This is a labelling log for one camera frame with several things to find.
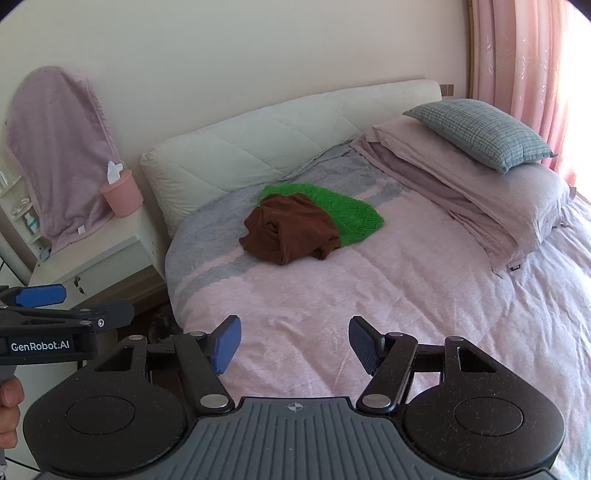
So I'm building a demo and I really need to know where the white quilted headboard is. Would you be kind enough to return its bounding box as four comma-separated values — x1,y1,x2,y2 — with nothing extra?
140,78,443,239

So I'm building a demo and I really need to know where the person's left hand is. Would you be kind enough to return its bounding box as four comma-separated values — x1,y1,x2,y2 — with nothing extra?
0,375,24,449

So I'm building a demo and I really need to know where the brown garment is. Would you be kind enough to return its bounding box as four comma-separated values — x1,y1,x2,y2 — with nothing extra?
239,193,343,267

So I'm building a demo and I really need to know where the pink bucket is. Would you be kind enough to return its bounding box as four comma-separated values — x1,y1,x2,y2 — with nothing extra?
100,169,145,218

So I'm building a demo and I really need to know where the white shelf unit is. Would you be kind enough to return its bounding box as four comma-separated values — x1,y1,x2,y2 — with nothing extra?
0,170,52,274

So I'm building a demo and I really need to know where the purple towel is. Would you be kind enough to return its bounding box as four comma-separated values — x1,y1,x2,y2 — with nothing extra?
4,65,124,255

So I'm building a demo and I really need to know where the pink pillow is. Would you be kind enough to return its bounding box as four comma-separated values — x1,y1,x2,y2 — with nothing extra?
349,115,576,278

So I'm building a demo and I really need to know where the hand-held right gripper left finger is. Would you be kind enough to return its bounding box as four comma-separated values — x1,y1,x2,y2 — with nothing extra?
95,315,242,414

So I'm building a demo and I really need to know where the dark fuzzy rug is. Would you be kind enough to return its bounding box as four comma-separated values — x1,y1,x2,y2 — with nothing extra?
148,304,174,343

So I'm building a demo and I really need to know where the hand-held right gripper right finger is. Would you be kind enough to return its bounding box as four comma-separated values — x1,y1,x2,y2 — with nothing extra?
348,315,498,414

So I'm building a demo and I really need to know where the pink curtain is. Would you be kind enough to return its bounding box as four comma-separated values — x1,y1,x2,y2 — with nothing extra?
471,0,591,200

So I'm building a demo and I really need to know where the white nightstand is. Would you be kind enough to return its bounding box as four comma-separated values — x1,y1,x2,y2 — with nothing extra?
28,203,168,324

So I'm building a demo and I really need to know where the green knitted cloth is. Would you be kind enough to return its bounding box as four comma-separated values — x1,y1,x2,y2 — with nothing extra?
257,183,385,248

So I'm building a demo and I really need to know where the wooden window frame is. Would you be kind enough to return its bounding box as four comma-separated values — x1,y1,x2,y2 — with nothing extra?
465,0,479,100

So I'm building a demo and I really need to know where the grey checked pillow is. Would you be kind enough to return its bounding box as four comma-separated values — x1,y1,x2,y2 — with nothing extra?
403,98,558,175

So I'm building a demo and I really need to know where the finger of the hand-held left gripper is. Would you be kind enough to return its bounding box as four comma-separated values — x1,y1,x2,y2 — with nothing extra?
0,284,69,308
18,299,136,334

